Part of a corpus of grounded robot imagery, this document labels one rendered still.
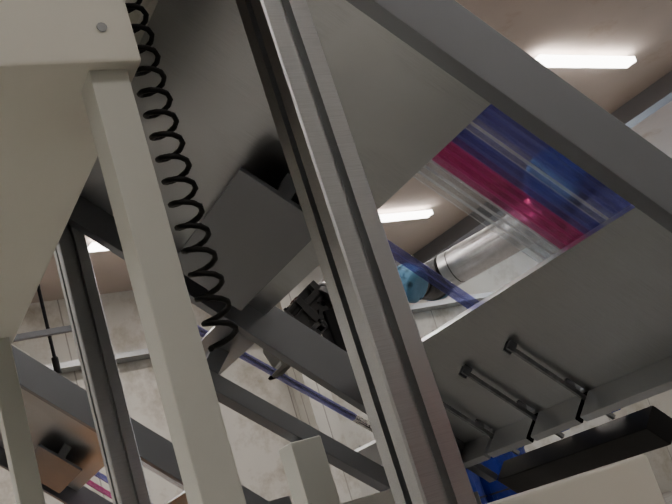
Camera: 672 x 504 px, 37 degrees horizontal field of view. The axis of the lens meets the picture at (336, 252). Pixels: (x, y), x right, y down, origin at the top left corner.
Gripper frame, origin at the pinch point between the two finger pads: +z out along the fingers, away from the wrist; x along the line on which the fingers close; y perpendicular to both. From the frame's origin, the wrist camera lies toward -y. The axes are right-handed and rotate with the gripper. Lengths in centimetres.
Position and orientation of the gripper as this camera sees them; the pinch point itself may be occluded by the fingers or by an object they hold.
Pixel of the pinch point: (278, 375)
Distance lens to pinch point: 189.0
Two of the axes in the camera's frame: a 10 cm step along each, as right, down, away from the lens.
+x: 4.0, -3.8, -8.4
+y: -7.3, -6.8, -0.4
